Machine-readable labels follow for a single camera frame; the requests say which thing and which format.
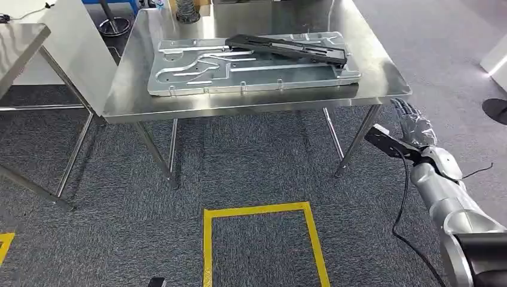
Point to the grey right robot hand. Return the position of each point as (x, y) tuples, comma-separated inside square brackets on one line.
[(418, 128)]

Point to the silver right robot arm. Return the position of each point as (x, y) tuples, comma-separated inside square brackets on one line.
[(455, 206)]

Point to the black round floor base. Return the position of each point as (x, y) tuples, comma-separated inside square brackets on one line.
[(497, 111)]

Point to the white cabinet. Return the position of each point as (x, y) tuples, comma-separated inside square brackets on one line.
[(497, 63)]

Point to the long black metal part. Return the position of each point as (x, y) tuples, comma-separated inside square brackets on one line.
[(289, 48)]

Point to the grey metal tray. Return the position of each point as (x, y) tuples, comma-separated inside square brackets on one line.
[(221, 77)]

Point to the large steel bench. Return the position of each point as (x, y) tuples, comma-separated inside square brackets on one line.
[(190, 103)]

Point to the yellow floor tape rectangle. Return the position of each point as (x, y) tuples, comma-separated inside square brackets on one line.
[(208, 245)]

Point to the black robot foot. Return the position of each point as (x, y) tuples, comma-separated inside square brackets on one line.
[(157, 282)]

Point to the chrome stool base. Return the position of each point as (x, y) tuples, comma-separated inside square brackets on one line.
[(115, 27)]

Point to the white panel board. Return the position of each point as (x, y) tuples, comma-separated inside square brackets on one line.
[(75, 47)]

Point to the small steel table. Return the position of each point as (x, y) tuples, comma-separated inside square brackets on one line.
[(16, 51)]

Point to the yellow floor tape strip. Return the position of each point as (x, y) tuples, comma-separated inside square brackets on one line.
[(4, 243)]

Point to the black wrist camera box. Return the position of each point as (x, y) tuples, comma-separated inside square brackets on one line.
[(386, 140)]

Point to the blue frame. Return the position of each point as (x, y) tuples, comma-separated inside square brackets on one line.
[(130, 4)]

